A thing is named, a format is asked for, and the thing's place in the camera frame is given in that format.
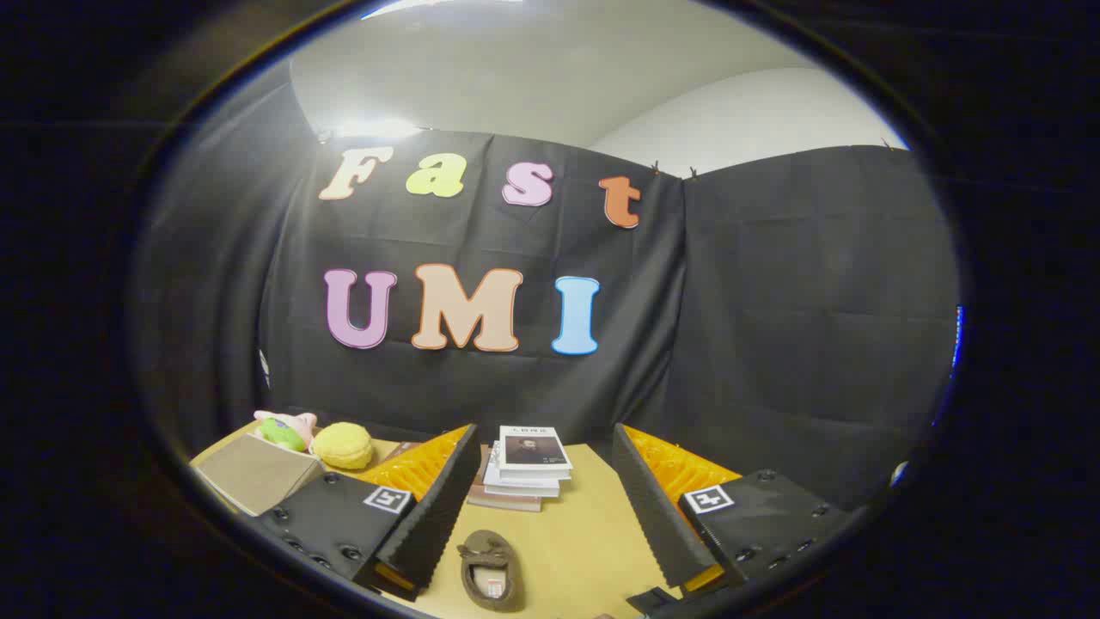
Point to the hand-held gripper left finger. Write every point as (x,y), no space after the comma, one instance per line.
(438,516)

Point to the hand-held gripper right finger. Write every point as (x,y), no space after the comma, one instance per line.
(657,516)

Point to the brown fuzzy shoe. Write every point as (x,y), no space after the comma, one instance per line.
(481,550)

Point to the brown hardcover book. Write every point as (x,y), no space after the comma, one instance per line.
(402,447)

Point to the plain white book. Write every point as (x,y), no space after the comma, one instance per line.
(516,486)

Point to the yellow round plush toy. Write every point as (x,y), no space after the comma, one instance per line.
(344,445)

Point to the pink and green plush toy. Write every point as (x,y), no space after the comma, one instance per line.
(284,434)

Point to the black backdrop cloth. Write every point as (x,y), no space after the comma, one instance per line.
(773,301)

